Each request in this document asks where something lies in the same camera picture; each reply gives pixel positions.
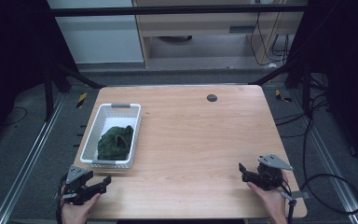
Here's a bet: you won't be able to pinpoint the light wooden desk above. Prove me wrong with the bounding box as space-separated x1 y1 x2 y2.
131 0 310 69

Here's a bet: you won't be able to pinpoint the thin black floor cable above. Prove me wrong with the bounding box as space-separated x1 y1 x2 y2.
2 105 29 127

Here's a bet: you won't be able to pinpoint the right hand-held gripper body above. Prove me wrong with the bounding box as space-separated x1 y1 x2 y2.
255 154 310 202

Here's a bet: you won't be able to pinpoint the white cabinet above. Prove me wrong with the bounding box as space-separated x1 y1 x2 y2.
46 0 145 65

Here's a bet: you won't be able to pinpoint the person's left hand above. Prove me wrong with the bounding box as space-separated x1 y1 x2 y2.
60 192 103 224

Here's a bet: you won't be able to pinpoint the yellow black striped tape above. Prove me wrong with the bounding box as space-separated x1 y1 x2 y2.
76 91 89 109
274 89 294 104

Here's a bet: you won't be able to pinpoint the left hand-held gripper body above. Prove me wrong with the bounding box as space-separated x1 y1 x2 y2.
60 164 98 206

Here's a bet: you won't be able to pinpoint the black hanging cables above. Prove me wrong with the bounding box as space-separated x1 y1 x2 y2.
249 11 292 67

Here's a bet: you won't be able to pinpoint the dark green cloth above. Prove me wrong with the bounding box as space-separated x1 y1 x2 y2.
97 124 135 161

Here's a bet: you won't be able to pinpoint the black curtain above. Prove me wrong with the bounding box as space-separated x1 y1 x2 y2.
283 0 358 174
0 0 79 153

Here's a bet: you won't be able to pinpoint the person's right hand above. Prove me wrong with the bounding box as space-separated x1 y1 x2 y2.
246 173 291 224

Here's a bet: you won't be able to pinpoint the black horizontal frame bar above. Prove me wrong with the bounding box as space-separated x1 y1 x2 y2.
49 3 310 18

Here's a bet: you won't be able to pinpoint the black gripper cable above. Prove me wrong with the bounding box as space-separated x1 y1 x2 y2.
55 175 69 224

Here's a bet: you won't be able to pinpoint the black looped floor cable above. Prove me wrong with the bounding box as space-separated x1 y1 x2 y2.
274 90 358 216

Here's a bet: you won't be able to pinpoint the aluminium floor rail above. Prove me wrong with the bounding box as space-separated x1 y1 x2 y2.
0 92 67 224
290 88 358 224

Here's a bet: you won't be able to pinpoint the black metal stand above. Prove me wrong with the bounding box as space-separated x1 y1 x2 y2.
248 57 313 117
42 60 107 123

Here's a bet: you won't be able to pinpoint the white plastic basket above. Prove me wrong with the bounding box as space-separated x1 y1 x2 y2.
79 103 143 170

